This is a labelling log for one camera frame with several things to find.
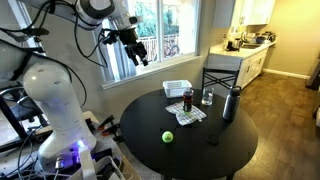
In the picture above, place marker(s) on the black metal chair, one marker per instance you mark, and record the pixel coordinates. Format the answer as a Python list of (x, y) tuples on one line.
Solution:
[(220, 79)]

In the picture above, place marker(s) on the checkered white cloth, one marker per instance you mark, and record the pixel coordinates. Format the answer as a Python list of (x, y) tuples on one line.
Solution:
[(192, 115)]

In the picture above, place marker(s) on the dark countertop pots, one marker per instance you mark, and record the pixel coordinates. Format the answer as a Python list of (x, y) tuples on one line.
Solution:
[(265, 37)]

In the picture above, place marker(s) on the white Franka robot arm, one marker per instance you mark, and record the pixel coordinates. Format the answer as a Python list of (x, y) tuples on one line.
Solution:
[(56, 100)]

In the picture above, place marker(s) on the black camera on stand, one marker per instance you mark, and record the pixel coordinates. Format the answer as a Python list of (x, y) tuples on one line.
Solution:
[(33, 31)]

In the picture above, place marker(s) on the white wall cabinets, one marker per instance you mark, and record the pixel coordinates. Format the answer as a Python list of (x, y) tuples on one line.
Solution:
[(250, 11)]

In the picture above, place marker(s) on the black countertop appliance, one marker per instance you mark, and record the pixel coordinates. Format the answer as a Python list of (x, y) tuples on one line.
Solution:
[(233, 44)]

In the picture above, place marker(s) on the white framed window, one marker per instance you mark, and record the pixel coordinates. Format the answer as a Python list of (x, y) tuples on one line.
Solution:
[(173, 26)]

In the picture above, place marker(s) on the grey metal water bottle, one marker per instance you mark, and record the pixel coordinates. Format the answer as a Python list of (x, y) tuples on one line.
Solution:
[(231, 105)]

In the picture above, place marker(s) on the green tennis ball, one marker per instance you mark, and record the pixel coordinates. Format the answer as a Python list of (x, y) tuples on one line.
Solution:
[(167, 136)]

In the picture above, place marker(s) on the white kitchen counter cabinet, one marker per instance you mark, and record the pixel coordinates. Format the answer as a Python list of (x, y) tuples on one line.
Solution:
[(248, 63)]

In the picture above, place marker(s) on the black metal stand frame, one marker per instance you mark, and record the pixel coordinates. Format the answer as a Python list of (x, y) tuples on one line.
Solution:
[(10, 120)]

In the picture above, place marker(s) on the clear cylindrical ball container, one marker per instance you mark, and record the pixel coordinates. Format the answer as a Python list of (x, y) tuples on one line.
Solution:
[(187, 99)]

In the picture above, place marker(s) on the clear drinking glass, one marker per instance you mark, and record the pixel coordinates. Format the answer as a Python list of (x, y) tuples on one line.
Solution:
[(207, 96)]

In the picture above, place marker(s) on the cluttered robot mounting cart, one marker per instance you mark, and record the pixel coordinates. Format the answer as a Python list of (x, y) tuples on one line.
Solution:
[(110, 156)]

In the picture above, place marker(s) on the orange black clamp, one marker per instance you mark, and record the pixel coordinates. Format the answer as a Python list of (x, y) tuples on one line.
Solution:
[(106, 121), (110, 130)]

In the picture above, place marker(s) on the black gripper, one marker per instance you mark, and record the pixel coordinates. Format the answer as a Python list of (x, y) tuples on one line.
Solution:
[(129, 37)]

